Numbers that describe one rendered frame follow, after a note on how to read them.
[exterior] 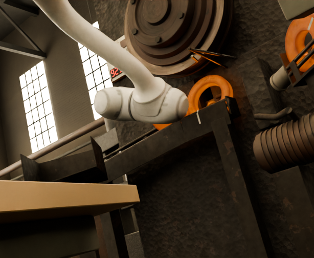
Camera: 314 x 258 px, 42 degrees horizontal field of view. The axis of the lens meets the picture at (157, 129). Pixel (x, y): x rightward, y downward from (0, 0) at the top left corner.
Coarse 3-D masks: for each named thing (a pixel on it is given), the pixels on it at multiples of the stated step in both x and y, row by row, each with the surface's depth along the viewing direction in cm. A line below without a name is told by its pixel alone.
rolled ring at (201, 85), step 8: (200, 80) 156; (208, 80) 154; (216, 80) 151; (224, 80) 149; (192, 88) 157; (200, 88) 156; (224, 88) 148; (192, 96) 156; (224, 96) 147; (232, 96) 147; (192, 104) 155; (192, 112) 153
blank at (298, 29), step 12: (300, 24) 110; (312, 24) 106; (288, 36) 115; (300, 36) 112; (312, 36) 106; (288, 48) 115; (300, 48) 113; (312, 48) 107; (300, 60) 112; (312, 60) 108
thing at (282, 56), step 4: (280, 56) 116; (284, 56) 117; (284, 60) 116; (288, 60) 116; (284, 64) 115; (284, 68) 115; (288, 72) 114; (304, 72) 116; (288, 76) 114; (292, 76) 114; (292, 80) 114; (292, 84) 113; (304, 84) 114
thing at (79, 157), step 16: (96, 144) 156; (32, 160) 159; (64, 160) 167; (80, 160) 167; (96, 160) 146; (32, 176) 154; (48, 176) 166; (64, 176) 165; (80, 176) 151; (96, 176) 161; (80, 256) 144; (96, 256) 144
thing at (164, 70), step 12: (216, 0) 147; (228, 0) 150; (216, 12) 147; (228, 12) 150; (216, 24) 146; (216, 36) 147; (132, 48) 169; (204, 48) 149; (216, 48) 153; (144, 60) 165; (192, 60) 151; (204, 60) 154; (156, 72) 161; (168, 72) 158; (180, 72) 155
